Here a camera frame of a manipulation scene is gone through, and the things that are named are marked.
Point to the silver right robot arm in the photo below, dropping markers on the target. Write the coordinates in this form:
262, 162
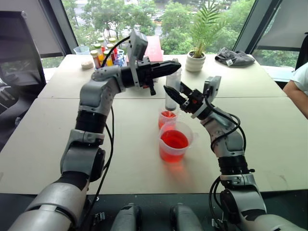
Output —
228, 142

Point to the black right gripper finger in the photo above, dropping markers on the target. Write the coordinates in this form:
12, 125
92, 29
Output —
174, 95
185, 87

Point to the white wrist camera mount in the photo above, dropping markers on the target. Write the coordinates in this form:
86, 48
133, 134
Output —
213, 85
137, 48

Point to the bottle with red liquid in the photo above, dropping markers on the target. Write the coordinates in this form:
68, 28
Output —
95, 59

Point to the red flat box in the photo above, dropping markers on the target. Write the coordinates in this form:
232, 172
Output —
154, 49

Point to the bottle with yellow liquid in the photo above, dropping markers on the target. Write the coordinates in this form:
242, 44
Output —
108, 59

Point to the small clear cup red liquid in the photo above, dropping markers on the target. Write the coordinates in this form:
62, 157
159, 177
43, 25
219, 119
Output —
166, 118

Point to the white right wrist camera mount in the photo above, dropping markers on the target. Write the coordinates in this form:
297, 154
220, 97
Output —
213, 85

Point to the beige round lump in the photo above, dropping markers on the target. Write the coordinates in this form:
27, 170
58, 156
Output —
87, 64

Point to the white shirt sleeve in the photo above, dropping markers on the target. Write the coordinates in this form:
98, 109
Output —
301, 77

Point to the dark rounded grey shape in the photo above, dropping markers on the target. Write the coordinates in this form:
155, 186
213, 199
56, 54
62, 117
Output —
126, 217
185, 217

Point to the green plant in white pot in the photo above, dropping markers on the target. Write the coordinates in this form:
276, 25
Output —
198, 43

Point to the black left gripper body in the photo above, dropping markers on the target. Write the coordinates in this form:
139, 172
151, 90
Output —
144, 69

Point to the black office chair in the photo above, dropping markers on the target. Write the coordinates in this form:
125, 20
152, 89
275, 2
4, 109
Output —
19, 60

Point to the black chair backrest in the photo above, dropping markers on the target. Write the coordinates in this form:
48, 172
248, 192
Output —
302, 51

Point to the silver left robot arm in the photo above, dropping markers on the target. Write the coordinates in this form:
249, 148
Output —
96, 91

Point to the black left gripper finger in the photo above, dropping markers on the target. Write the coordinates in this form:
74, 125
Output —
168, 64
166, 72

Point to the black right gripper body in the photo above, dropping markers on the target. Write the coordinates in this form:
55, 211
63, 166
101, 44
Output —
193, 101

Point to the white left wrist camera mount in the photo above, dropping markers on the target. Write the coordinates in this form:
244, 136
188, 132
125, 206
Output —
137, 48

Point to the person bare forearm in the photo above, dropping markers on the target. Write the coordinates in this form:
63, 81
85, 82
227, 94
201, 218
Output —
296, 96

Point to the green capped glass bottle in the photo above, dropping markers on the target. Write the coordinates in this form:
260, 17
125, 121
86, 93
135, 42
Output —
111, 49
113, 42
102, 43

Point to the clear empty plastic beaker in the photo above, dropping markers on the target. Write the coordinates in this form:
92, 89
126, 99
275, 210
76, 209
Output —
81, 50

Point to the large clear measuring cup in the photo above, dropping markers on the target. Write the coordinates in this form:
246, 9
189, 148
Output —
174, 143

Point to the bottle with orange liquid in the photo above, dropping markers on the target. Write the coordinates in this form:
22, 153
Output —
99, 51

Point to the grey crumpled cloth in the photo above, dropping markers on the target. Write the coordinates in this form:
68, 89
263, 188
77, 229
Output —
234, 57

